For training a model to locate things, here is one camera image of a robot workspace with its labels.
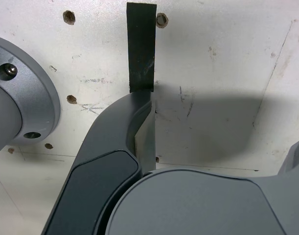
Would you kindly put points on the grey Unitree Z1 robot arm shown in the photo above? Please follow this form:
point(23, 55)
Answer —
point(29, 98)

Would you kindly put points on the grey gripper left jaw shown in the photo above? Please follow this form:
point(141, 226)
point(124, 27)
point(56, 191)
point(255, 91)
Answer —
point(95, 159)

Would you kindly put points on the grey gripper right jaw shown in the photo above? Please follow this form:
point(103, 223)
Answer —
point(193, 208)

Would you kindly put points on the black tape strip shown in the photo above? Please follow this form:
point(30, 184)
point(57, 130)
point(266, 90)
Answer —
point(140, 49)

